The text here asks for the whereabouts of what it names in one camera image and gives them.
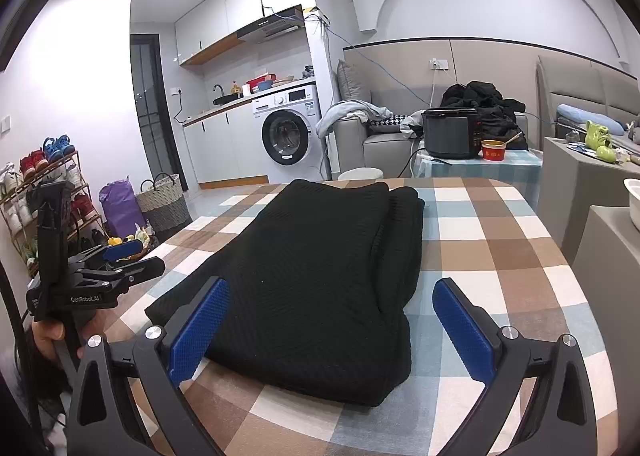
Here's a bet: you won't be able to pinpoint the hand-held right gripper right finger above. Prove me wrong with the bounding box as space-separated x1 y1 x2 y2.
432 277 598 456

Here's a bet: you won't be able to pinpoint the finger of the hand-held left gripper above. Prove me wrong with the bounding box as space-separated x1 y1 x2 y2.
79 256 166 294
68 240 144 270

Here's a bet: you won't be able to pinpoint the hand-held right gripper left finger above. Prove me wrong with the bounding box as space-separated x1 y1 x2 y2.
65 276 231 456

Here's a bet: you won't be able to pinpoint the black knit sweater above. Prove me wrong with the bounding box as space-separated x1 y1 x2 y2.
145 179 427 408

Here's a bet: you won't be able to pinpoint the pile of black clothes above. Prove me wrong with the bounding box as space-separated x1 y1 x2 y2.
440 80 530 152

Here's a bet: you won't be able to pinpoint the person's left hand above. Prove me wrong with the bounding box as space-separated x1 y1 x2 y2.
30 309 109 363

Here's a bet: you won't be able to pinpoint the yellow toys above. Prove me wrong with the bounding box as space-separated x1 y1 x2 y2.
107 231 151 258

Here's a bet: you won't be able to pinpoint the shoe rack with shoes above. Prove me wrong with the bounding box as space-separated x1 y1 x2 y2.
0 136 109 278

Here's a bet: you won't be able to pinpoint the purple plastic bag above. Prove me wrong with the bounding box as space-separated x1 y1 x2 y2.
99 177 146 240

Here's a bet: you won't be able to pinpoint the woven laundry basket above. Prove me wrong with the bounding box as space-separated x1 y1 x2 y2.
136 173 190 236

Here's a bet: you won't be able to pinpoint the checkered tablecloth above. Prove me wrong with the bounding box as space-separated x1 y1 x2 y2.
100 177 612 456

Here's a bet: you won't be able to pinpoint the dark glass door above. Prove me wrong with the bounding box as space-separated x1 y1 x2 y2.
130 34 189 193

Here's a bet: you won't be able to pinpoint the white kitchen base cabinet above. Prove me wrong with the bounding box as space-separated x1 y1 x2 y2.
182 104 271 188

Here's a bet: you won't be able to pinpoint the side table with blue cloth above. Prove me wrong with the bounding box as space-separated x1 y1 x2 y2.
412 149 544 210

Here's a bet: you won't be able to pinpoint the low grey cabinet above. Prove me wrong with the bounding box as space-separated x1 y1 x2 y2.
572 205 640 339

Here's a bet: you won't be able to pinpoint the tall grey cabinet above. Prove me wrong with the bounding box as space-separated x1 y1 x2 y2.
541 136 640 265

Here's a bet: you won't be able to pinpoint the red noodle cup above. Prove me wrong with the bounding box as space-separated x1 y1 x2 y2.
481 139 507 162

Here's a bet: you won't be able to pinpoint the round white stool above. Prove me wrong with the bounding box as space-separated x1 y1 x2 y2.
337 167 384 182

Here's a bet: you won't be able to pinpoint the white washing machine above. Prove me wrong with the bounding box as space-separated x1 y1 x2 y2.
251 85 324 183

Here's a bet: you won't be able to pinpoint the black rice cooker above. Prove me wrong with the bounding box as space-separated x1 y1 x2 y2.
421 108 482 161

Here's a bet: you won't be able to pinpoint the white bowl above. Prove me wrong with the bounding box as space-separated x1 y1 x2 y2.
622 177 640 228

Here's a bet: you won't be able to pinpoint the grey sofa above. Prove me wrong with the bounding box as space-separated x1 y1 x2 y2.
332 96 531 183

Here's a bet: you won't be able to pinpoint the green toy figure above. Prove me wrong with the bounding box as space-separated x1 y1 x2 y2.
585 119 617 162

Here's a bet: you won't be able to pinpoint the blue pillow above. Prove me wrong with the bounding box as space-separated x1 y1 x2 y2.
556 104 626 137

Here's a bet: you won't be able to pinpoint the range hood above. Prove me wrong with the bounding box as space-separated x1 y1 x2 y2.
237 5 306 45

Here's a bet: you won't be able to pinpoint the padded beige headboard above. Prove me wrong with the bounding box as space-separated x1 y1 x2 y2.
535 55 640 138

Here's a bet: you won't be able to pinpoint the grey sofa cushion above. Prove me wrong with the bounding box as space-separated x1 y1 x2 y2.
336 60 372 102

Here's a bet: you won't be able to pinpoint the black cable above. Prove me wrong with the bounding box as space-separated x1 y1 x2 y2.
0 261 52 456

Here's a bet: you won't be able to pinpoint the white wall cabinets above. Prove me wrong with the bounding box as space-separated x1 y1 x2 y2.
175 0 297 68

